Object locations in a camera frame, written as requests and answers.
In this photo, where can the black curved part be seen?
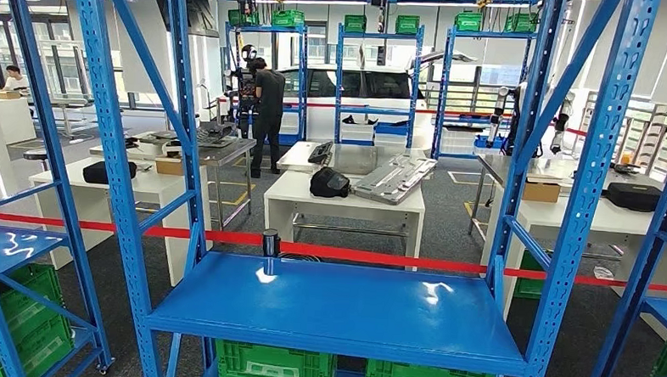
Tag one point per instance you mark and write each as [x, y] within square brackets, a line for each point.
[350, 120]

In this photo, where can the steel table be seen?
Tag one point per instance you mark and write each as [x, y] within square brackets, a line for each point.
[357, 160]
[228, 149]
[554, 170]

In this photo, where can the black hanging monitor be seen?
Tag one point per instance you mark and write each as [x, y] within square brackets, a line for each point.
[206, 13]

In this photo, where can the silver metal panel part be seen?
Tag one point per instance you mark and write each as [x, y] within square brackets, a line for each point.
[393, 180]

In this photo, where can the black welding helmet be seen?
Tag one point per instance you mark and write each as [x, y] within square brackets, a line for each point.
[329, 183]

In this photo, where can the small orange bottle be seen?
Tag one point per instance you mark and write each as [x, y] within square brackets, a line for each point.
[626, 159]

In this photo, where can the white humanoid robot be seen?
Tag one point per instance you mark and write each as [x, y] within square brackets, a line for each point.
[497, 113]

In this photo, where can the grey device stack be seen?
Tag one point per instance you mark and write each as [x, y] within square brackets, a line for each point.
[215, 137]

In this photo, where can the black ribbed round base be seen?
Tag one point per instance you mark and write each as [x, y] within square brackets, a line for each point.
[302, 258]

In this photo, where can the blue storage bin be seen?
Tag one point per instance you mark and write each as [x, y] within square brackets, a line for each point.
[391, 129]
[484, 142]

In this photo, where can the white car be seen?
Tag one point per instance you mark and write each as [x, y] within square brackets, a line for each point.
[316, 121]

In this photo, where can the white table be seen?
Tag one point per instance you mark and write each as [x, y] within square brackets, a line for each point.
[156, 186]
[619, 222]
[288, 194]

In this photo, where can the black humanoid robot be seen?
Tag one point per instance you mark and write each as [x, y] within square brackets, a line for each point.
[248, 53]

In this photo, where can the open cardboard box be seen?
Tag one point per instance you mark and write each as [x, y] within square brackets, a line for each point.
[168, 167]
[541, 192]

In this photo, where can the clear plastic bag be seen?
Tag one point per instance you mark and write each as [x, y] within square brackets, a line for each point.
[603, 272]

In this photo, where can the white storage bin stack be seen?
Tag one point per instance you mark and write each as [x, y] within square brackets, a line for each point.
[459, 141]
[357, 132]
[391, 141]

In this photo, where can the black plastic grille part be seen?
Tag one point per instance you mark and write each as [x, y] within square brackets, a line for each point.
[320, 153]

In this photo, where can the red barrier tape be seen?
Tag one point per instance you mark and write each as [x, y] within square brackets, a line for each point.
[460, 113]
[364, 257]

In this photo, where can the person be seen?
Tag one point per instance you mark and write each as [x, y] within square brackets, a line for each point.
[270, 94]
[16, 81]

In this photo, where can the black round stool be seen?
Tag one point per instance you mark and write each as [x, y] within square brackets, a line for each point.
[35, 154]

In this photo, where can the white slatted rack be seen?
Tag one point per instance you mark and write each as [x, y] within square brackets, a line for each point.
[651, 139]

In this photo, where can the small black object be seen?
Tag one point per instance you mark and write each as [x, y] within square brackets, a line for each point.
[627, 168]

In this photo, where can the black zip case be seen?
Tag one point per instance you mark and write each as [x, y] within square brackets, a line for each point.
[98, 172]
[634, 196]

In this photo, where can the ceiling light strip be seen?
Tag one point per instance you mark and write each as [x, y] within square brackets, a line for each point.
[325, 2]
[437, 4]

